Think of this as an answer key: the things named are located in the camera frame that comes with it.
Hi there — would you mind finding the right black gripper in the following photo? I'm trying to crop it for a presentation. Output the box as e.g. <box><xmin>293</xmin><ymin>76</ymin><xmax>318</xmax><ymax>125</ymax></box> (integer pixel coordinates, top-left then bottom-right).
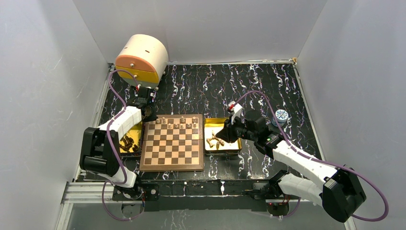
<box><xmin>215</xmin><ymin>115</ymin><xmax>257</xmax><ymax>143</ymax></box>

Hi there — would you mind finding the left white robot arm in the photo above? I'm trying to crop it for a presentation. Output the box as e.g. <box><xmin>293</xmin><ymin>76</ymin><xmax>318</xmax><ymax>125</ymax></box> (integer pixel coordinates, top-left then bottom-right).
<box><xmin>79</xmin><ymin>86</ymin><xmax>157</xmax><ymax>199</ymax></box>

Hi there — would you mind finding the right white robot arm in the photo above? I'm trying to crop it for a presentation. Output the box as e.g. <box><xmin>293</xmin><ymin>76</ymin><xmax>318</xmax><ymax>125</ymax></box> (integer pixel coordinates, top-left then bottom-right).
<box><xmin>215</xmin><ymin>110</ymin><xmax>366</xmax><ymax>222</ymax></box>

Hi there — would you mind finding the gold tin with light pieces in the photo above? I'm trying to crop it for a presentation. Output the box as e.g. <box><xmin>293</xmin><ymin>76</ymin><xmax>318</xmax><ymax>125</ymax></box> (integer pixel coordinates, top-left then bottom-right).
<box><xmin>203</xmin><ymin>118</ymin><xmax>242</xmax><ymax>155</ymax></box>

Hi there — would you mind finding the gold tin with dark pieces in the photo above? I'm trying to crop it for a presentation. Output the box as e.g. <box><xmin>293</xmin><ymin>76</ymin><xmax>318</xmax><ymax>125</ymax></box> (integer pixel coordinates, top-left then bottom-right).
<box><xmin>119</xmin><ymin>123</ymin><xmax>144</xmax><ymax>157</ymax></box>

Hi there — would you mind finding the small blue white jar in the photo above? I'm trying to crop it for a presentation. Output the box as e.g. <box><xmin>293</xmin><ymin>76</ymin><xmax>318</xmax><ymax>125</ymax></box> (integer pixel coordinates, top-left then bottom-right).
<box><xmin>271</xmin><ymin>109</ymin><xmax>289</xmax><ymax>127</ymax></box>

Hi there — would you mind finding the round cream drawer box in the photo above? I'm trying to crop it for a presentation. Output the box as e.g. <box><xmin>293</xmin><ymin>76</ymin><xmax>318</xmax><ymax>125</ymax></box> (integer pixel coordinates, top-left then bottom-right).
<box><xmin>115</xmin><ymin>34</ymin><xmax>169</xmax><ymax>89</ymax></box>

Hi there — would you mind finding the wooden chessboard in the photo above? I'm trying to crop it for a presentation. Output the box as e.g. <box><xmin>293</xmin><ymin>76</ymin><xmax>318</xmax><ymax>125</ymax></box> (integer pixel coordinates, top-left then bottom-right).
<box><xmin>139</xmin><ymin>114</ymin><xmax>204</xmax><ymax>172</ymax></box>

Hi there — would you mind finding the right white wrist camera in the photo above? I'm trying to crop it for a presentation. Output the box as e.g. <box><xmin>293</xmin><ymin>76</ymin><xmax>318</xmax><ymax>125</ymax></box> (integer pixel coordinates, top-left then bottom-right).
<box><xmin>227</xmin><ymin>101</ymin><xmax>243</xmax><ymax>124</ymax></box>

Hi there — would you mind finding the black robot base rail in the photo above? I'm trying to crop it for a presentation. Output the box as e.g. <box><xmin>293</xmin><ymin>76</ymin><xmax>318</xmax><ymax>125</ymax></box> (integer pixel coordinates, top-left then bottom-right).
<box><xmin>112</xmin><ymin>179</ymin><xmax>297</xmax><ymax>216</ymax></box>

